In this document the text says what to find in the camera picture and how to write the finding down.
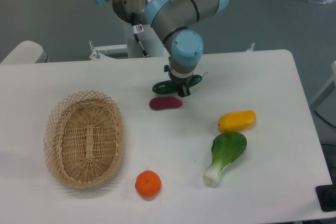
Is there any woven wicker basket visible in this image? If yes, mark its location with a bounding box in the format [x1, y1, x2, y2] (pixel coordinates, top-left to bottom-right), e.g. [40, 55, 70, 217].
[44, 91, 124, 189]

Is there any yellow mango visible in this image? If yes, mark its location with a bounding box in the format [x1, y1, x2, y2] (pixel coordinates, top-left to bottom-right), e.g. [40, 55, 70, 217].
[218, 110, 257, 132]

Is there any purple sweet potato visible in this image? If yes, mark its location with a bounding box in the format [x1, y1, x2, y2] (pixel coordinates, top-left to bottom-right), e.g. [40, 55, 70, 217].
[149, 97, 183, 110]

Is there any white furniture at right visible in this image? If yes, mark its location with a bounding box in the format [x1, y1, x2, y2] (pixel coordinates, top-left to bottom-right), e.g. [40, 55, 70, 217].
[309, 61, 335, 111]

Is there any white chair back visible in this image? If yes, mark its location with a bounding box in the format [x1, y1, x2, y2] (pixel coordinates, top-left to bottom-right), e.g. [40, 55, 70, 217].
[1, 40, 50, 66]

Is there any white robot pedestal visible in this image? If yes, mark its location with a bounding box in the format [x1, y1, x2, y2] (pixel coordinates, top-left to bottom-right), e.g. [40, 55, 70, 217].
[88, 0, 185, 61]

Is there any orange tangerine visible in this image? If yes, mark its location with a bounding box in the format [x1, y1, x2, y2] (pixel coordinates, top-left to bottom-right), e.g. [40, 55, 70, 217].
[134, 170, 162, 198]

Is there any green bok choy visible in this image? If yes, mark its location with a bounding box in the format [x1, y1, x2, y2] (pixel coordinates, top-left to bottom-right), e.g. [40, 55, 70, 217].
[203, 132, 247, 187]

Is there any black cable on pedestal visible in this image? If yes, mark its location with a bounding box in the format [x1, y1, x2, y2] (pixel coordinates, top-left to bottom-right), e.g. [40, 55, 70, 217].
[130, 11, 150, 58]

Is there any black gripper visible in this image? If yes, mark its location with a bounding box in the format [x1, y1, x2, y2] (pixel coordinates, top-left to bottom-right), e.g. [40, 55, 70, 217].
[164, 65, 194, 97]

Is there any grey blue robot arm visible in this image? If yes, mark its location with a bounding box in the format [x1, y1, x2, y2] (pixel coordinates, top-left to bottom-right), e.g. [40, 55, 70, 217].
[95, 0, 229, 97]

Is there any dark green cucumber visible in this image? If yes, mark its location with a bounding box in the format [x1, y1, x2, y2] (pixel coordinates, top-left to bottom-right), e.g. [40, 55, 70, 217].
[152, 72, 207, 94]

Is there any black device at table edge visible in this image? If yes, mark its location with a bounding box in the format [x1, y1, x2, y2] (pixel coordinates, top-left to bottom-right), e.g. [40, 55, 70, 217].
[316, 185, 335, 212]

